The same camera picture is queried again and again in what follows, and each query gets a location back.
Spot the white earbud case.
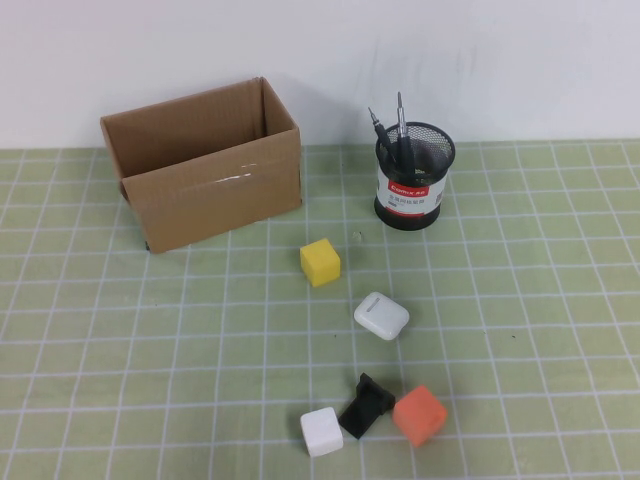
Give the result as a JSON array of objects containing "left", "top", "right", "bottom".
[{"left": 353, "top": 291, "right": 411, "bottom": 342}]

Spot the orange cube block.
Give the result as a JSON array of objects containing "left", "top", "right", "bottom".
[{"left": 392, "top": 383, "right": 448, "bottom": 448}]

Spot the brown cardboard box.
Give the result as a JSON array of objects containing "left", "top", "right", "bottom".
[{"left": 100, "top": 76, "right": 304, "bottom": 255}]

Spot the green white checked tablecloth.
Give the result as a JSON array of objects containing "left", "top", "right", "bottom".
[{"left": 0, "top": 139, "right": 640, "bottom": 480}]

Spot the white cube block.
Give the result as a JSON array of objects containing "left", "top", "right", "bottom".
[{"left": 300, "top": 406, "right": 345, "bottom": 458}]

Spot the yellow cube block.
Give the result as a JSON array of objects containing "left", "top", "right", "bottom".
[{"left": 299, "top": 237, "right": 342, "bottom": 288}]

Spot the black mesh pen holder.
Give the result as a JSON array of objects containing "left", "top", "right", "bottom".
[{"left": 374, "top": 122, "right": 457, "bottom": 232}]

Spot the black plastic bracket part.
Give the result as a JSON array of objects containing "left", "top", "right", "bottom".
[{"left": 338, "top": 372, "right": 396, "bottom": 441}]

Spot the thick black handled screwdriver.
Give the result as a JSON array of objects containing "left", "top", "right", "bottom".
[{"left": 392, "top": 91, "right": 417, "bottom": 177}]

